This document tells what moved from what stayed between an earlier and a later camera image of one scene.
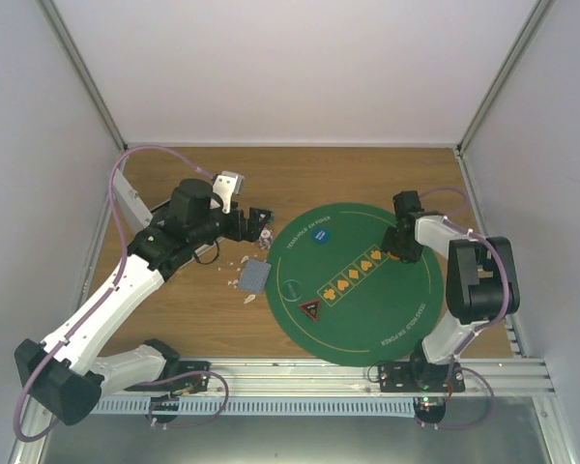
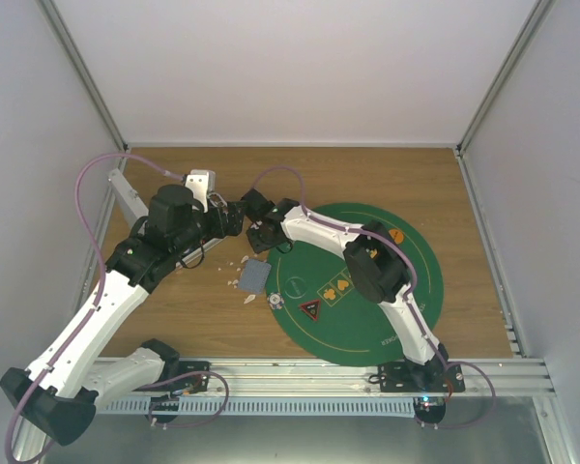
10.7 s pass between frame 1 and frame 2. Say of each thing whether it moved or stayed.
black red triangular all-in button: stayed
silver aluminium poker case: stayed
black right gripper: moved
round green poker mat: stayed
